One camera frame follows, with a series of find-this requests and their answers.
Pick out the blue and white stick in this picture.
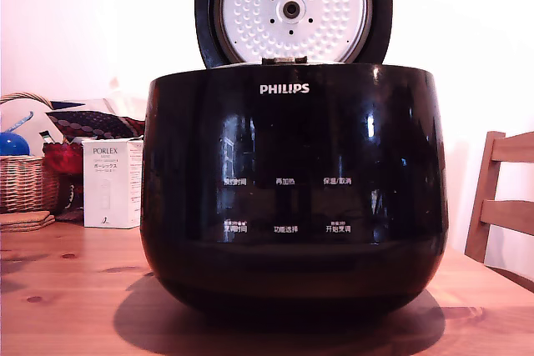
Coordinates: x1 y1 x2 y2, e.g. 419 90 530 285
3 111 35 134

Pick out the red glass footed bowl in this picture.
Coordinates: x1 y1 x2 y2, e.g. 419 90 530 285
42 141 85 223

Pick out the wooden chair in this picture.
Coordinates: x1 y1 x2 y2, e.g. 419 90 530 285
463 130 534 287

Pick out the blue ball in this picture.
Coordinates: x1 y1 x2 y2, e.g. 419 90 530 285
0 131 32 158

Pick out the black rice cooker lid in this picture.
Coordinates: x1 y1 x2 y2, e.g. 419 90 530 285
194 0 395 71

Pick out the dark patterned cloth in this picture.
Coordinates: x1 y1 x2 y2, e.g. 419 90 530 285
45 109 146 141

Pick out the white Porlex box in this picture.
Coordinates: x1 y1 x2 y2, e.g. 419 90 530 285
81 136 145 229

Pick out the stack of cork coasters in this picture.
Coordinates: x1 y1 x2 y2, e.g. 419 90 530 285
0 210 57 233

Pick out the woven wicker basket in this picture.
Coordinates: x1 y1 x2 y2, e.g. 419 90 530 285
0 93 63 215

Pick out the black Philips rice cooker body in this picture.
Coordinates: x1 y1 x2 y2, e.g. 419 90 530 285
139 61 449 324

